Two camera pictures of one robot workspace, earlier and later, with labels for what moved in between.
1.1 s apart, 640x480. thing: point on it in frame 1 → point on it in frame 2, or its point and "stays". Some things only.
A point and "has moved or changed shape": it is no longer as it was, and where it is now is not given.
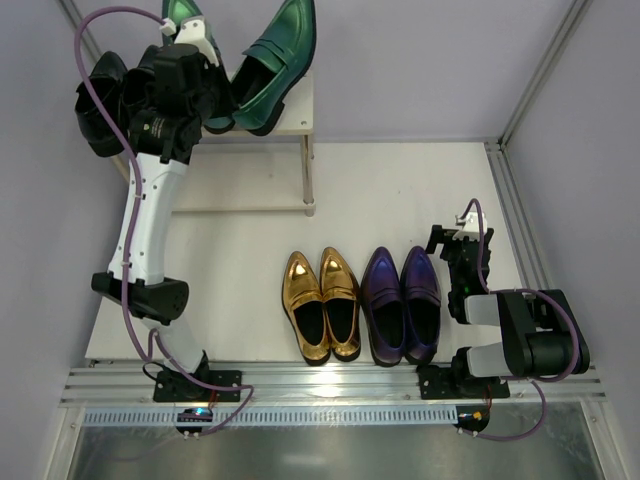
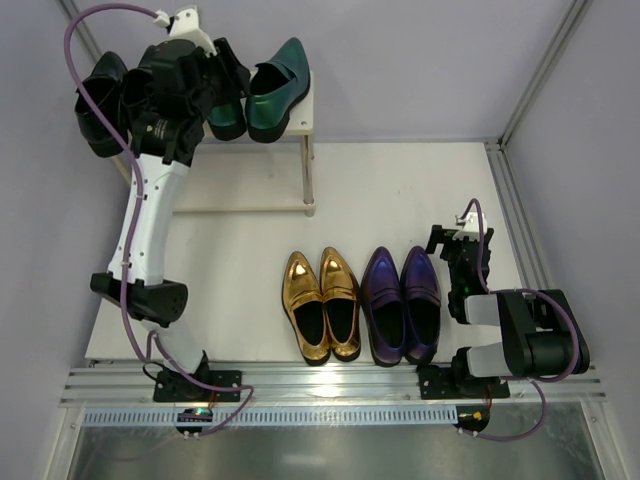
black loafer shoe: [134, 94] stays
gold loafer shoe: [341, 305] stays
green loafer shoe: [272, 66] has moved or changed shape
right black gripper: [458, 248] stays
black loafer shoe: [108, 77] stays
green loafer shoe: [224, 116] has moved or changed shape
